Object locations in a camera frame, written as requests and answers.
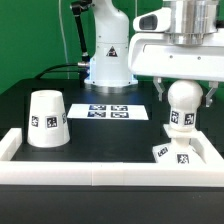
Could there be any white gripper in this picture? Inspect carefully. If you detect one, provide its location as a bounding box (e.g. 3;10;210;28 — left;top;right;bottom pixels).
128;31;224;107

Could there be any white lamp bulb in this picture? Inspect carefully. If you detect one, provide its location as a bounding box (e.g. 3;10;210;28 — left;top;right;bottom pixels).
168;80;203;132

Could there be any white lamp base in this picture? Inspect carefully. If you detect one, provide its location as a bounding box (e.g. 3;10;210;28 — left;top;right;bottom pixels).
152;124;203;165

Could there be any white lamp shade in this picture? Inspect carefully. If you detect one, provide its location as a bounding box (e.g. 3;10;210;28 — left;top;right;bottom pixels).
27;90;70;148

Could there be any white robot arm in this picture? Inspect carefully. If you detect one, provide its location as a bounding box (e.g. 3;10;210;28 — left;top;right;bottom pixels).
84;0;224;104

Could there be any marker tag sheet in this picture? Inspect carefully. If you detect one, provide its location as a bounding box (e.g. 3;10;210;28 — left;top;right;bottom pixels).
67;104;148;120

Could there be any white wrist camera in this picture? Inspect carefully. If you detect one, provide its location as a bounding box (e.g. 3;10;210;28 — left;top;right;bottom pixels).
133;7;171;33

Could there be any black camera stand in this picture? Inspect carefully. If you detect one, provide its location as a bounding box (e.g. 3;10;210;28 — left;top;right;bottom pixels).
70;0;92;62

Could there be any black cable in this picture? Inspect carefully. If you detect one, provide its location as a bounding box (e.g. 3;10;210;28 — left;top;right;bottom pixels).
34;63;84;80

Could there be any white hanging cable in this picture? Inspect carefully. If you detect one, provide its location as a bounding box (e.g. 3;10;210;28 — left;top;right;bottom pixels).
58;0;71;80

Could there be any white U-shaped fence frame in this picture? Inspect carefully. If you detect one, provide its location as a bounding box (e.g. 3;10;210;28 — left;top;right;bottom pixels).
0;128;224;187

